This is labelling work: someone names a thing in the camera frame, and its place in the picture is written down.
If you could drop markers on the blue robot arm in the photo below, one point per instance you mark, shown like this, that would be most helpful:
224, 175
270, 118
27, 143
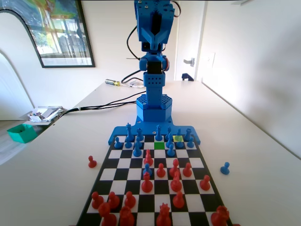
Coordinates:
154, 82

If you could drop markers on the blue bishop chess piece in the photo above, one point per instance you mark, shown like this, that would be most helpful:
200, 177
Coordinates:
169, 131
169, 143

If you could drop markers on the blue queen chess piece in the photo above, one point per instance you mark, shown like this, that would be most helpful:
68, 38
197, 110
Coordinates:
159, 136

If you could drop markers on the blue king chess piece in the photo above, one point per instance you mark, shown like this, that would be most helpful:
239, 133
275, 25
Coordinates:
129, 135

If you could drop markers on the blue pawn chess piece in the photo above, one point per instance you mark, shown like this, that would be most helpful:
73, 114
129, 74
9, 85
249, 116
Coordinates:
179, 144
171, 152
147, 167
138, 139
117, 144
225, 170
190, 144

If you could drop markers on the red pawn chess piece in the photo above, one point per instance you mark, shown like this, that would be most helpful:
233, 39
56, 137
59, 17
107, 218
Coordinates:
178, 202
92, 163
187, 171
113, 202
205, 184
96, 202
129, 202
160, 172

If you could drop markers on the red queen chess piece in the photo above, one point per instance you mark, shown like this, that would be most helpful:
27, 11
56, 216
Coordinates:
163, 217

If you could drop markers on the white door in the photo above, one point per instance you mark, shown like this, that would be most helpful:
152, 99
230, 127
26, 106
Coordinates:
188, 35

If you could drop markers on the black zip tie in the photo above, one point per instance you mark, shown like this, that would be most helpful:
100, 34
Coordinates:
131, 58

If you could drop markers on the blue printed part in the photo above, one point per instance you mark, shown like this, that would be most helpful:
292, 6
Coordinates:
187, 76

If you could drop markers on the black framed picture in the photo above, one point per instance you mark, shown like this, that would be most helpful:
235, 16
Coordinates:
65, 35

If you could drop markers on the paper pile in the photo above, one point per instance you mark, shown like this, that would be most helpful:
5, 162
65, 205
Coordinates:
44, 114

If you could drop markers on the white arched panel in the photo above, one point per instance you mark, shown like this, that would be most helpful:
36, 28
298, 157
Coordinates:
14, 47

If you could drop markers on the black white chessboard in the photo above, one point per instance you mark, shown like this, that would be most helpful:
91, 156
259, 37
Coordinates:
160, 188

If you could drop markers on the green plastic box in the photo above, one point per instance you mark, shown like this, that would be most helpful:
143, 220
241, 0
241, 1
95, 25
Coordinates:
21, 135

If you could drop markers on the blue arm base plate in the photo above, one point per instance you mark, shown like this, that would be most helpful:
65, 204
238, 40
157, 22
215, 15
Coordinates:
120, 130

